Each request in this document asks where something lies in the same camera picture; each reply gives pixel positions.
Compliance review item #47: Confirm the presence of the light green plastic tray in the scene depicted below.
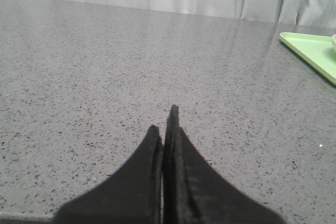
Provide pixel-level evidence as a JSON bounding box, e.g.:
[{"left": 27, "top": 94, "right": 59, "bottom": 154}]
[{"left": 280, "top": 32, "right": 335, "bottom": 84}]

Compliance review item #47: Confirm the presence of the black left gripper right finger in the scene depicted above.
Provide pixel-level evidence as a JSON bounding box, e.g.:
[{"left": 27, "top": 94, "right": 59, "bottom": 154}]
[{"left": 163, "top": 105, "right": 285, "bottom": 223}]

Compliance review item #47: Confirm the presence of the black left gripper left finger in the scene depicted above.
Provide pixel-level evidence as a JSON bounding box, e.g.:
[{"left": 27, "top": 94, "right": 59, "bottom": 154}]
[{"left": 53, "top": 125, "right": 163, "bottom": 223}]

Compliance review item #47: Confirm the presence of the beige round plate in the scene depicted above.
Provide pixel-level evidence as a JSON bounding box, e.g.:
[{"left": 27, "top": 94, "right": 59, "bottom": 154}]
[{"left": 332, "top": 34, "right": 336, "bottom": 52}]

